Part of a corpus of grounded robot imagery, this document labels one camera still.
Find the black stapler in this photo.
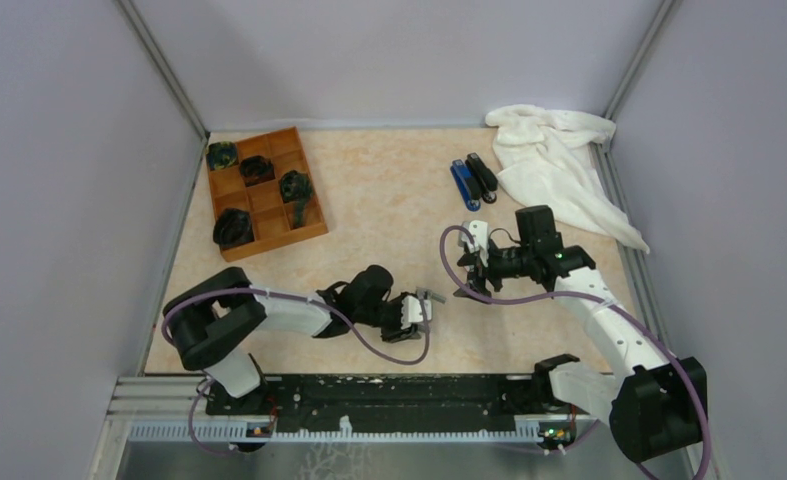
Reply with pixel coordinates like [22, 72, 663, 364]
[465, 153, 499, 204]

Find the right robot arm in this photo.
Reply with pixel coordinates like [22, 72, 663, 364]
[444, 205, 711, 464]

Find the dark rolled tie front right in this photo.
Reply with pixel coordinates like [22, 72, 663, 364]
[212, 208, 255, 250]

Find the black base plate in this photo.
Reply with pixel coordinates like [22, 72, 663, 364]
[205, 374, 572, 434]

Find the white towel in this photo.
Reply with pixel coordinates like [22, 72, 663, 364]
[484, 104, 651, 254]

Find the staple strip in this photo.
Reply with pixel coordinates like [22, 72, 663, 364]
[415, 287, 447, 304]

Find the dark rolled tie middle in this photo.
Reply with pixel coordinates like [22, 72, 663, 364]
[239, 155, 275, 187]

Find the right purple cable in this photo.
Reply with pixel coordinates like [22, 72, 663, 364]
[439, 225, 712, 480]

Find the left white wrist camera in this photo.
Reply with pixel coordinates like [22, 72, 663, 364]
[401, 294, 433, 328]

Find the blue stapler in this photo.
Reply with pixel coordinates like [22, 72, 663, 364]
[450, 159, 482, 212]

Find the dark rolled tie back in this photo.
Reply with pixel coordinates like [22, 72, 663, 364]
[279, 170, 314, 203]

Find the dark rolled tie front left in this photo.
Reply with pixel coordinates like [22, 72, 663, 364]
[206, 141, 239, 171]

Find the dark rolled tie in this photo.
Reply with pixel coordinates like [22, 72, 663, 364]
[239, 155, 275, 187]
[206, 141, 239, 171]
[279, 170, 314, 203]
[212, 208, 255, 250]

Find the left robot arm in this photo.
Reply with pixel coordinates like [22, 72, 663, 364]
[160, 265, 445, 415]

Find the orange wooden divided tray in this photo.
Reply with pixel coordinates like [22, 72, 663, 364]
[205, 127, 328, 262]

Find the aluminium frame rail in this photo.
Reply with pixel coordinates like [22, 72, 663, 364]
[88, 374, 726, 480]

